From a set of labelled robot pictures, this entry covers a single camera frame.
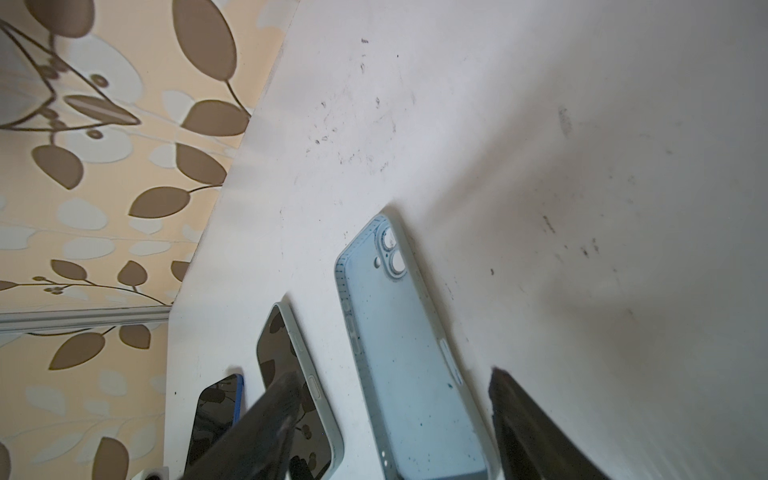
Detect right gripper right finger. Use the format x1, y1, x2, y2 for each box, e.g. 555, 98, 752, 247
488, 367, 607, 479

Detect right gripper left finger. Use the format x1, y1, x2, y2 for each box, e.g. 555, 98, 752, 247
182, 374, 299, 479

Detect black smartphone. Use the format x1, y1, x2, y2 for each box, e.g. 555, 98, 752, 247
184, 373, 244, 471
256, 301, 344, 479

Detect light blue phone case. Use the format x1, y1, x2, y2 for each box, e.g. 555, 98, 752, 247
334, 213, 500, 479

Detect aluminium frame bars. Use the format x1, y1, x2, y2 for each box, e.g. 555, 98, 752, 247
1, 306, 171, 333

